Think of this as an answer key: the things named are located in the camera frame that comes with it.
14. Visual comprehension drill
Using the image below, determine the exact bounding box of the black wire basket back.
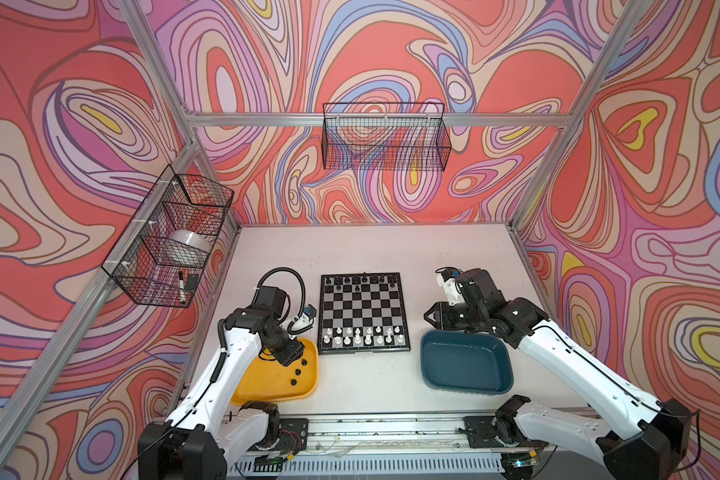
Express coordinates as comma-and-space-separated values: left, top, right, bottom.
321, 100, 452, 172

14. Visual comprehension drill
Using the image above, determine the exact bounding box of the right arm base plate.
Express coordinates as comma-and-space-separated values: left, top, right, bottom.
457, 415, 549, 450

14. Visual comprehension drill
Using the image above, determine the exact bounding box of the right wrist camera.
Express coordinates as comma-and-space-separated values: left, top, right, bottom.
436, 267, 464, 306

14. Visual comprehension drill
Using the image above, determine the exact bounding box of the yellow plastic tray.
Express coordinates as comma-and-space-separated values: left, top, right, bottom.
231, 339, 319, 406

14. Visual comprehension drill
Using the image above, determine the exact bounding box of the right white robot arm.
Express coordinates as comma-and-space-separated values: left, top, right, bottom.
425, 267, 699, 479

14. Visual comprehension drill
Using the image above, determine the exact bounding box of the black wire basket left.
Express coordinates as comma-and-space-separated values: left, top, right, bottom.
101, 166, 234, 308

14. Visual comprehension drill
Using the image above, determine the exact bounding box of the black white chess board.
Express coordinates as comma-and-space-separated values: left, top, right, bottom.
317, 272, 411, 355

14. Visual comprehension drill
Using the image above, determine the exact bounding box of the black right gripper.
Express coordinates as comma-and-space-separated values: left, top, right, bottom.
423, 301, 486, 331

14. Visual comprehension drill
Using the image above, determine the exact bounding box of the black marker in basket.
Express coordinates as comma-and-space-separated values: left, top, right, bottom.
178, 271, 187, 306

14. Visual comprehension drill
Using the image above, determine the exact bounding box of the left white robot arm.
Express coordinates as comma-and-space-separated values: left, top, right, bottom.
132, 268, 305, 479

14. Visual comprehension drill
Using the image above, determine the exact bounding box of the black wire basket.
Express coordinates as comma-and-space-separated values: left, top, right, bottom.
101, 166, 234, 308
321, 100, 452, 172

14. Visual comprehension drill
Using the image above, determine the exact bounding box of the teal plastic tray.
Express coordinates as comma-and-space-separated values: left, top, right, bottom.
420, 330, 514, 396

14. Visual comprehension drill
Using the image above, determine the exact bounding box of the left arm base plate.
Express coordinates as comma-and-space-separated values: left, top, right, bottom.
247, 417, 309, 456

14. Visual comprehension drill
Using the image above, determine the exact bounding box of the white roll in basket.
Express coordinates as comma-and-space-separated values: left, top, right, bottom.
168, 229, 212, 254

